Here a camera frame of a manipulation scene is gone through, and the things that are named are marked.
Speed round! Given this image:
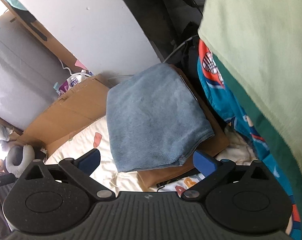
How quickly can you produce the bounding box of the light blue denim garment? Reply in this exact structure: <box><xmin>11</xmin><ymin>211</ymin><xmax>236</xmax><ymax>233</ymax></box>
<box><xmin>106</xmin><ymin>63</ymin><xmax>214</xmax><ymax>157</ymax></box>

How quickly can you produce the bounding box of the light green cloth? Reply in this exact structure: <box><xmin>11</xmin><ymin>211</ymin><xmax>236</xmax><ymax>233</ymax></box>
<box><xmin>197</xmin><ymin>0</ymin><xmax>302</xmax><ymax>156</ymax></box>

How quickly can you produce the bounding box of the cream patterned bed sheet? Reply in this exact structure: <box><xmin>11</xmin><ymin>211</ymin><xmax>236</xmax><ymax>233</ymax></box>
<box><xmin>43</xmin><ymin>114</ymin><xmax>259</xmax><ymax>196</ymax></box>

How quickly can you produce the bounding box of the grey neck pillow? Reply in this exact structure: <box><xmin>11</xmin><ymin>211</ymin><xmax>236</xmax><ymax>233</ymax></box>
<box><xmin>5</xmin><ymin>145</ymin><xmax>35</xmax><ymax>178</ymax></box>

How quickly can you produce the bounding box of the brown cardboard sheet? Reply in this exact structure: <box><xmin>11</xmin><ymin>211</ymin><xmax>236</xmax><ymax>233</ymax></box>
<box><xmin>17</xmin><ymin>74</ymin><xmax>114</xmax><ymax>156</ymax></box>

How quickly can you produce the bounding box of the brown folded garment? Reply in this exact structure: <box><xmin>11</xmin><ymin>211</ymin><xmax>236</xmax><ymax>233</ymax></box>
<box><xmin>137</xmin><ymin>64</ymin><xmax>230</xmax><ymax>191</ymax></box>

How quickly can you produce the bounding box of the blue orange patterned garment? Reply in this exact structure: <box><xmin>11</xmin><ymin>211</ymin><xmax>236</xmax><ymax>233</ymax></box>
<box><xmin>197</xmin><ymin>40</ymin><xmax>302</xmax><ymax>239</ymax></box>

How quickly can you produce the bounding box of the purple white plastic bag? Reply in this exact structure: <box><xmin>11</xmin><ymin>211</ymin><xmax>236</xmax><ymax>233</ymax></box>
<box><xmin>53</xmin><ymin>69</ymin><xmax>93</xmax><ymax>96</ymax></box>

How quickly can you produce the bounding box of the grey plastic wrapped roll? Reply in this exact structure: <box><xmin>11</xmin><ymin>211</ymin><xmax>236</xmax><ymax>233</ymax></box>
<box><xmin>0</xmin><ymin>11</ymin><xmax>69</xmax><ymax>130</ymax></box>

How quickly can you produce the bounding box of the cardboard box with handle slot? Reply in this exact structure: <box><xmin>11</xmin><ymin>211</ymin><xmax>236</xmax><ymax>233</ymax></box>
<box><xmin>0</xmin><ymin>0</ymin><xmax>82</xmax><ymax>72</ymax></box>

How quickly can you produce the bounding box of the white cable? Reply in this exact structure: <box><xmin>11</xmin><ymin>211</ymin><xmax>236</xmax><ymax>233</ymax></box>
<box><xmin>163</xmin><ymin>35</ymin><xmax>199</xmax><ymax>64</ymax></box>

